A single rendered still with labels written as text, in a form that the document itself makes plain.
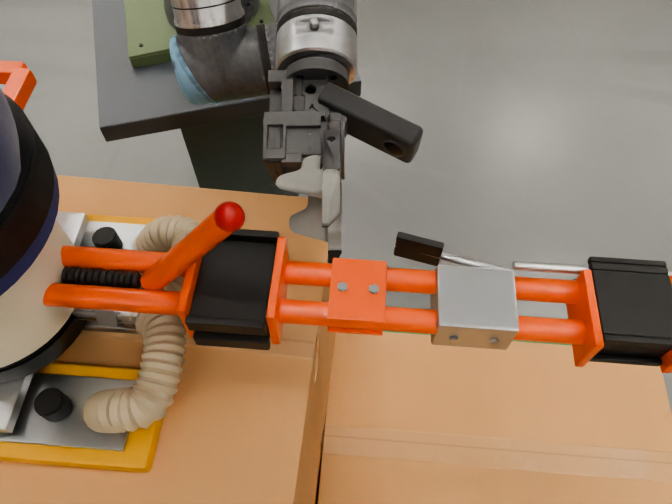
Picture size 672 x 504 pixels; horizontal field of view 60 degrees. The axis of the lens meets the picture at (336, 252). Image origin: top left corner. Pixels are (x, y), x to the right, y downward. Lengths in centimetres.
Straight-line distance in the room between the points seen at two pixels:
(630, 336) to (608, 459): 59
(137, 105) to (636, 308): 93
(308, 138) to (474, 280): 22
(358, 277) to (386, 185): 145
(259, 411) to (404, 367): 49
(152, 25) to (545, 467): 110
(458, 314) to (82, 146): 187
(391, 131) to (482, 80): 176
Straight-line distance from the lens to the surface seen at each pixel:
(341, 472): 102
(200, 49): 78
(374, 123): 61
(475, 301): 53
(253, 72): 79
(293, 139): 60
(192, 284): 52
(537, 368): 113
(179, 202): 77
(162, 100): 119
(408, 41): 248
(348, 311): 51
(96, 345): 70
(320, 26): 65
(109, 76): 127
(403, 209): 191
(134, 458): 63
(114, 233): 71
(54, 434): 66
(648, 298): 57
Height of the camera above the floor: 155
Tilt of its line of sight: 59 degrees down
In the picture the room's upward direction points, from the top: straight up
